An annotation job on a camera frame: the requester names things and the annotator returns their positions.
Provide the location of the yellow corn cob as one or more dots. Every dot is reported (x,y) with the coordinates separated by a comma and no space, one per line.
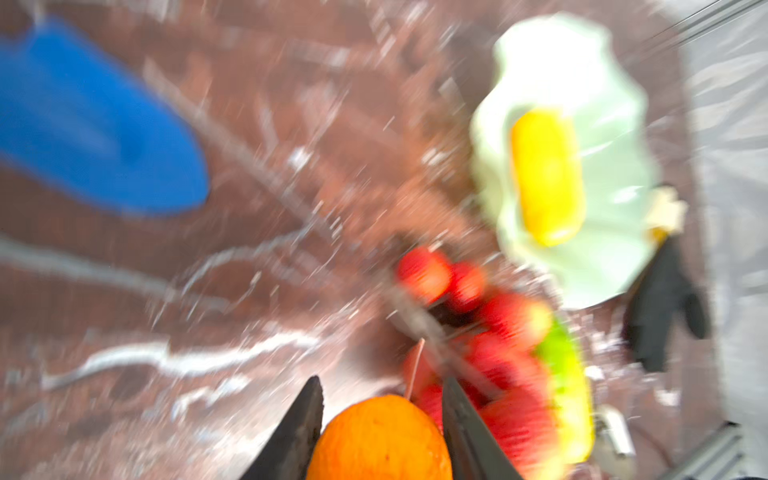
(548,172)

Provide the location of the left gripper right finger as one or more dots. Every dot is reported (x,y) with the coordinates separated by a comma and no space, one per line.
(474,453)

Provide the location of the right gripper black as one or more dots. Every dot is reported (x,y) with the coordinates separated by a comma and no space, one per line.
(662,291)

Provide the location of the red grape bunch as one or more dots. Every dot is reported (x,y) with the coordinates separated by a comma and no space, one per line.
(520,415)

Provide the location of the green yellow mango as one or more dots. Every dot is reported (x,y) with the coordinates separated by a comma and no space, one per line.
(571,393)

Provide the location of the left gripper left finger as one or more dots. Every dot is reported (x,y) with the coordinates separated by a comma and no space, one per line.
(288,451)

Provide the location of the green scalloped fruit bowl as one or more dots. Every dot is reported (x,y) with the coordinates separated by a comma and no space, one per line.
(567,63)

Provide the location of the orange tangerine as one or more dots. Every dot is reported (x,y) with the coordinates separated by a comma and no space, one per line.
(384,437)

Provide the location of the blue toy shovel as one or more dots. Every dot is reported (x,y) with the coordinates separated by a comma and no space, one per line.
(76,120)

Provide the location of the small grey cream scraper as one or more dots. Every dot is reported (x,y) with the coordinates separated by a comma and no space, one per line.
(614,451)

